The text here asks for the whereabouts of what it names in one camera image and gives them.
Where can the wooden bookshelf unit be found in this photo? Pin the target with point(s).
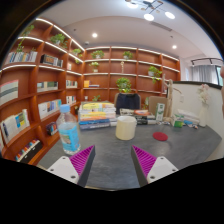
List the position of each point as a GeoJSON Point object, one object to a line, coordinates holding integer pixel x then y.
{"type": "Point", "coordinates": [30, 83]}

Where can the round recessed ceiling light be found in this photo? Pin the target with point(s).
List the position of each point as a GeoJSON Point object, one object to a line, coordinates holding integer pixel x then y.
{"type": "Point", "coordinates": [174, 46]}
{"type": "Point", "coordinates": [95, 35]}

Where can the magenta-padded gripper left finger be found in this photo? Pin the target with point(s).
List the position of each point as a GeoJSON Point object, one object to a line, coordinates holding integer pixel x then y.
{"type": "Point", "coordinates": [63, 168]}

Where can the wooden artist mannequin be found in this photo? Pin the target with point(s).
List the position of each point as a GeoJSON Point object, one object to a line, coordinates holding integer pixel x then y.
{"type": "Point", "coordinates": [170, 100]}

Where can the green and white carton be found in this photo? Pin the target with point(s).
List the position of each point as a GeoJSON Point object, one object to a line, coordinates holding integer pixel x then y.
{"type": "Point", "coordinates": [160, 112]}

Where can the cream ceramic mug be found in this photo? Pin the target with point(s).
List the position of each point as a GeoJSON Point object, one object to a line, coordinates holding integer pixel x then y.
{"type": "Point", "coordinates": [126, 128]}

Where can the ceiling air vent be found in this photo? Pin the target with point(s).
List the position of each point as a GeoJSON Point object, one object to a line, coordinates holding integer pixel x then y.
{"type": "Point", "coordinates": [161, 26]}

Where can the white wall socket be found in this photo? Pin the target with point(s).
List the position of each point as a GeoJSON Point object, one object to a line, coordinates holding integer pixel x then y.
{"type": "Point", "coordinates": [182, 98]}

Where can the white vase with flowers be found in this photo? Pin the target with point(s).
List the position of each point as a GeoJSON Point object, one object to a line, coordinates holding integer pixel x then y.
{"type": "Point", "coordinates": [203, 110]}

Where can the colourful book stack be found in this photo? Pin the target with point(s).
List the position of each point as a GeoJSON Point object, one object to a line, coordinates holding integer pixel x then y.
{"type": "Point", "coordinates": [96, 116]}

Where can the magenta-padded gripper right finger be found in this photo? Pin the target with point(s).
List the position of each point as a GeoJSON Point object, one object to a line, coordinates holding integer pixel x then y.
{"type": "Point", "coordinates": [160, 168]}

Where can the branched ceiling lamp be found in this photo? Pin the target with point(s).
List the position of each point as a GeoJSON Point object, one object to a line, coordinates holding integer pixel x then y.
{"type": "Point", "coordinates": [149, 16]}

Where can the dark office chair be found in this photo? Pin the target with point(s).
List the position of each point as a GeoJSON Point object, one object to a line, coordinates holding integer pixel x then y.
{"type": "Point", "coordinates": [127, 101]}

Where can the clear blue-capped water bottle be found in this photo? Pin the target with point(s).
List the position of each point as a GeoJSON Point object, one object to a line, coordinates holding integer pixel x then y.
{"type": "Point", "coordinates": [68, 133]}

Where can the flat round red coaster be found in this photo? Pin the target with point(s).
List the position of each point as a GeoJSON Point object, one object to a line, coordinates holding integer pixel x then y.
{"type": "Point", "coordinates": [160, 136]}

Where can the grey curtain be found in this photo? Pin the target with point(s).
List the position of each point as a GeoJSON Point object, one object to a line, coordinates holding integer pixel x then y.
{"type": "Point", "coordinates": [204, 74]}

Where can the black track light rail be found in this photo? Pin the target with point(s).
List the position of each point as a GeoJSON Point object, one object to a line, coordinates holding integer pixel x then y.
{"type": "Point", "coordinates": [206, 59]}

